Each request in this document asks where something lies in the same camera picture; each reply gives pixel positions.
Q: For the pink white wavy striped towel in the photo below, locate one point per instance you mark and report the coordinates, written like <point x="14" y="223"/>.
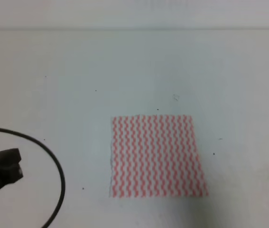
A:
<point x="155" y="156"/>

